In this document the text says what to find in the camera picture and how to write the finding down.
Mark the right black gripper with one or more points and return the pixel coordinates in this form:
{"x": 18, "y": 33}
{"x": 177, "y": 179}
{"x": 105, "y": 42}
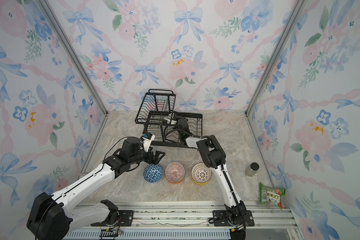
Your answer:
{"x": 181, "y": 119}

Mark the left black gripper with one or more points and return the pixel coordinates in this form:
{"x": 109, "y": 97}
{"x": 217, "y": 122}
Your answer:
{"x": 156, "y": 159}

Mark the blue triangle pattern bowl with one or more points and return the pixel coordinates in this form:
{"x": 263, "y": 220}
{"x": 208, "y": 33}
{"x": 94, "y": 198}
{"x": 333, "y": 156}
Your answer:
{"x": 153, "y": 173}

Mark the pink striped bowl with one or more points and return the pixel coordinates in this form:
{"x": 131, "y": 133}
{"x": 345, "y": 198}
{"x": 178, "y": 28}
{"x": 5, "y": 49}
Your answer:
{"x": 175, "y": 172}

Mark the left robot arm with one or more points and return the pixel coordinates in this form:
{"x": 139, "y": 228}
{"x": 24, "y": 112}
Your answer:
{"x": 53, "y": 216}

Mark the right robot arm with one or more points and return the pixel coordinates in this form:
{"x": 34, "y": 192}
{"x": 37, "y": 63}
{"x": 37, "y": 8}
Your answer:
{"x": 214, "y": 157}

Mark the white lattice yellow bowl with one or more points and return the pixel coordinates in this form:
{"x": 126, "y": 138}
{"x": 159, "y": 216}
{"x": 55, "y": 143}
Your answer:
{"x": 201, "y": 174}

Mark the clear jar black lid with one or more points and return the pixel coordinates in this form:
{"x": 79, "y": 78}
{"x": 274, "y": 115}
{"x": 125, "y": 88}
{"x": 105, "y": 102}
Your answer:
{"x": 252, "y": 169}

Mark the green snack bag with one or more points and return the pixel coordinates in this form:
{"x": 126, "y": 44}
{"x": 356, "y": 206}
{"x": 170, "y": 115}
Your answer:
{"x": 271, "y": 195}

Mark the black wire dish rack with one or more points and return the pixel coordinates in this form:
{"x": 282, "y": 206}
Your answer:
{"x": 171, "y": 128}

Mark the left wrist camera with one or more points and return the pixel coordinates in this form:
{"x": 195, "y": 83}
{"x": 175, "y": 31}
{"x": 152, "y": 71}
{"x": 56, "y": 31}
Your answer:
{"x": 147, "y": 139}

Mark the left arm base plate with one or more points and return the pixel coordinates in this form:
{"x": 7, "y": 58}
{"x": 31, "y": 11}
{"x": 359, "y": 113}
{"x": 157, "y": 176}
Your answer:
{"x": 124, "y": 217}

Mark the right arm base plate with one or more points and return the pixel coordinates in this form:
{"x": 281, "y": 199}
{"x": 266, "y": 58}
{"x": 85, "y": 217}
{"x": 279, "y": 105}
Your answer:
{"x": 221, "y": 219}

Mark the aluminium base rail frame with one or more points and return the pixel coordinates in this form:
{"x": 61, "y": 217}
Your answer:
{"x": 189, "y": 221}

